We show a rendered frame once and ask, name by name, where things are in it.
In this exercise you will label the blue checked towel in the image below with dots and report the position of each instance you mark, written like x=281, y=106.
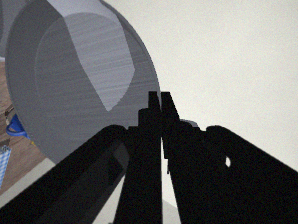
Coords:
x=4, y=157

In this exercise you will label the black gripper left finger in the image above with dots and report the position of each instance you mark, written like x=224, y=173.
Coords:
x=76, y=189

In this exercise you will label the blue mug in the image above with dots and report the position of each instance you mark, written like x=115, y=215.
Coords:
x=13, y=122

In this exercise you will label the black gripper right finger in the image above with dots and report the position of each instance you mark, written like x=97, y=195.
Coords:
x=266, y=187

